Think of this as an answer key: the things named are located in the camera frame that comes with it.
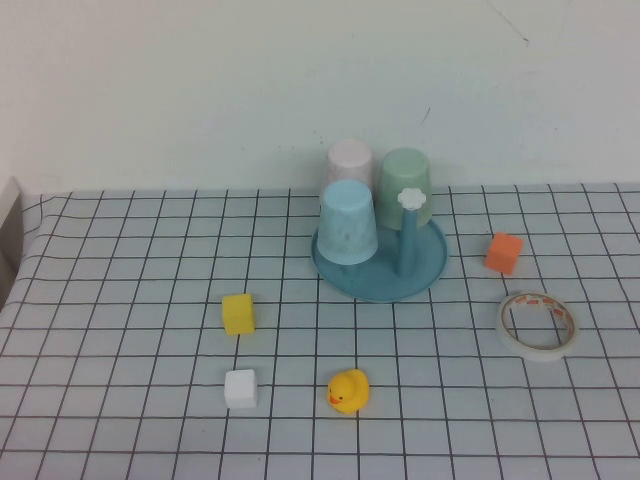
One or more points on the light blue plastic cup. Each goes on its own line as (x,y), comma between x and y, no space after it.
(347,225)

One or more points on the blue cup stand with pegs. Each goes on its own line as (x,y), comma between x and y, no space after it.
(380,285)

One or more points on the pale pink plastic cup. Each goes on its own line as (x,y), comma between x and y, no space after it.
(350,160)

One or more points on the pale green plastic cup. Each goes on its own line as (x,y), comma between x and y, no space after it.
(400,175)

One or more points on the yellow cube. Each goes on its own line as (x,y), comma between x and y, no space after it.
(238,315)

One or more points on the yellow rubber duck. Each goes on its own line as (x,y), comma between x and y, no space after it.
(350,392)

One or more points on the white cube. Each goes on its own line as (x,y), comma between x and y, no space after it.
(241,390)

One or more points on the grid-patterned tablecloth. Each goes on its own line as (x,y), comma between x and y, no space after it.
(150,250)

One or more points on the orange cube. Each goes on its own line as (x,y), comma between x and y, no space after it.
(502,252)

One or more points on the white tape roll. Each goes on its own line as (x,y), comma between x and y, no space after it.
(505,340)

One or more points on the grey panel at table edge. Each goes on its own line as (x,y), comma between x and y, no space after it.
(9,225)

